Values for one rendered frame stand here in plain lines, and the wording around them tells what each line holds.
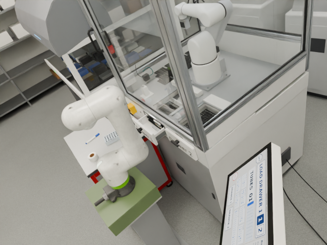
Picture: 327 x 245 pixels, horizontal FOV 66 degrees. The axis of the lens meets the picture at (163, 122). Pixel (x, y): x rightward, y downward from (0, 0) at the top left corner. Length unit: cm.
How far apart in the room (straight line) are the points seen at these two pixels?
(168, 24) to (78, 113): 50
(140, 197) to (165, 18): 94
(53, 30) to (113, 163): 126
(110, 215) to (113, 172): 24
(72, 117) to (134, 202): 62
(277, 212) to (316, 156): 175
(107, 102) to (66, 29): 126
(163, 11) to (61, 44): 139
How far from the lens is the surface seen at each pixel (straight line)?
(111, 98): 110
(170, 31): 103
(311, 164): 258
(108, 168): 137
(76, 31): 229
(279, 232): 90
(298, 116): 212
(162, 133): 175
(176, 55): 107
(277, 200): 95
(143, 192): 149
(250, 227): 98
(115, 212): 149
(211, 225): 226
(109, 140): 205
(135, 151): 135
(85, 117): 110
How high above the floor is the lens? 200
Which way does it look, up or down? 38 degrees down
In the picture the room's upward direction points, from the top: 22 degrees counter-clockwise
